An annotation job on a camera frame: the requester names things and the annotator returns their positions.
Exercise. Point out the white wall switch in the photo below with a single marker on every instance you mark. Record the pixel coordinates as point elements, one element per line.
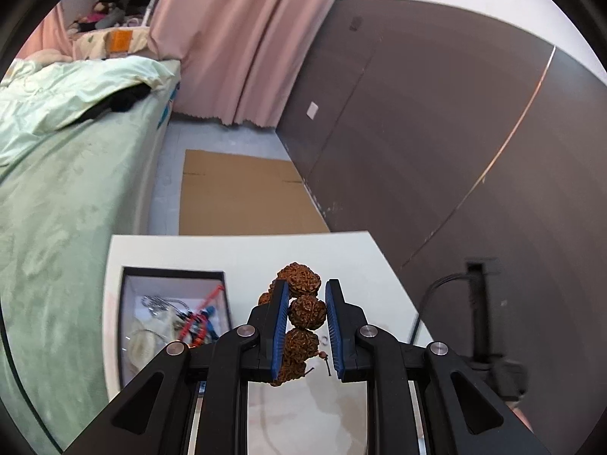
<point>312,111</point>

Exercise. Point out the large pink curtain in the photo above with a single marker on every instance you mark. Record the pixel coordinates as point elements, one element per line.
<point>237,42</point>

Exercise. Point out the small pink curtain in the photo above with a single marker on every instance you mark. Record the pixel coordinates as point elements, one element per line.
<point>47,33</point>

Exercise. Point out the bed with green sheet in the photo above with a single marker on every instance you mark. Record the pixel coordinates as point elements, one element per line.
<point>71,227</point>

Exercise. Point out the black jewelry box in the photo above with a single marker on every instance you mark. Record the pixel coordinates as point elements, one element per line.
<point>226,303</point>

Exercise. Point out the light green quilt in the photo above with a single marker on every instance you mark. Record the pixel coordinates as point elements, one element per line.
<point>61,95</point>

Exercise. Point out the white stand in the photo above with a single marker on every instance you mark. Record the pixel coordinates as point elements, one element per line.
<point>148,2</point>

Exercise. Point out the patterned pillow with orange patch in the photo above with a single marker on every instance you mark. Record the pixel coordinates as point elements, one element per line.
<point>95,42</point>

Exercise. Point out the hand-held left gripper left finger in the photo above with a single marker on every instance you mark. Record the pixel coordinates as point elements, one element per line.
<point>280,336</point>

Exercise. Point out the white translucent pouch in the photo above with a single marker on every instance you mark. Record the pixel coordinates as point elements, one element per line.
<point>147,341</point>

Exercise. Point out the stuffed toys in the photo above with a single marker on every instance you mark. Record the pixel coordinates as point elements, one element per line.
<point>102,16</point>

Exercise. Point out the black cloth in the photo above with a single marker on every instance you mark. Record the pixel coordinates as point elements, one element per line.
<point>123,99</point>

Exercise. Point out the dark wall socket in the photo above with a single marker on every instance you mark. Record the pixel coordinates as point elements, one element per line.
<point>481,265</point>

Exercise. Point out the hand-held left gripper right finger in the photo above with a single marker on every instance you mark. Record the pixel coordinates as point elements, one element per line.
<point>334,336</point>

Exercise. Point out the silver earring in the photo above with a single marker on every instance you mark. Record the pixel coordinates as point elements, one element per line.
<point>154,302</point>

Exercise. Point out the flat cardboard sheet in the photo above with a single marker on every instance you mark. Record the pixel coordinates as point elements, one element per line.
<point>246,194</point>

